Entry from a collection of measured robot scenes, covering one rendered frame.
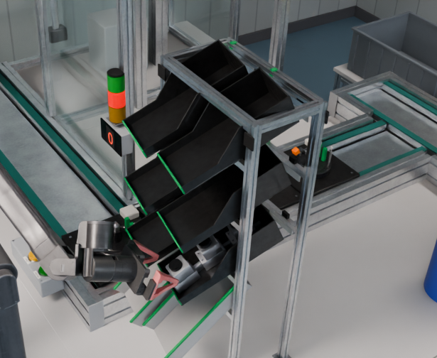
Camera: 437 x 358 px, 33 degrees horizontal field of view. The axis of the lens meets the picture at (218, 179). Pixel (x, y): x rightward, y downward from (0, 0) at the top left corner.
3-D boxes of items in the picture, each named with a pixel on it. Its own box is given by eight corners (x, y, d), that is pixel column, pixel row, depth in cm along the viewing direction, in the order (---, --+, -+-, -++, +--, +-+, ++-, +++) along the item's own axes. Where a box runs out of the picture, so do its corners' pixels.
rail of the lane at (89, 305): (90, 332, 204) (88, 304, 198) (-28, 169, 261) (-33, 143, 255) (108, 324, 207) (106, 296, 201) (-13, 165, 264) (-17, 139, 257)
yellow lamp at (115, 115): (114, 125, 215) (113, 110, 212) (106, 117, 218) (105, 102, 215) (129, 120, 218) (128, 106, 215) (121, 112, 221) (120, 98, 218)
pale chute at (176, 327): (173, 367, 180) (161, 362, 177) (153, 329, 190) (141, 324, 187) (252, 286, 176) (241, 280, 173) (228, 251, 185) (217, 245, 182)
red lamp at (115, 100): (113, 110, 212) (113, 95, 209) (105, 102, 215) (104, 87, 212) (128, 105, 215) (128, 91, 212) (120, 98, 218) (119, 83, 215)
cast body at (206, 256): (207, 271, 173) (195, 254, 168) (199, 259, 176) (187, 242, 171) (236, 251, 174) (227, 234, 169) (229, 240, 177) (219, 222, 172)
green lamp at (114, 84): (112, 94, 209) (112, 79, 206) (104, 87, 212) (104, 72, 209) (128, 90, 212) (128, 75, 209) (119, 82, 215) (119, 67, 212)
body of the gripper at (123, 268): (132, 243, 165) (103, 241, 160) (153, 270, 158) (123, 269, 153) (122, 267, 167) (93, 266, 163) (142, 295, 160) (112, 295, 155)
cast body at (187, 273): (179, 295, 171) (168, 278, 166) (170, 283, 174) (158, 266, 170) (208, 272, 173) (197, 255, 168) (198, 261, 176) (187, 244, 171)
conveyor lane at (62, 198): (101, 312, 211) (100, 287, 205) (-11, 164, 264) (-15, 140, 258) (186, 274, 224) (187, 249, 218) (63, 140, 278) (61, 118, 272)
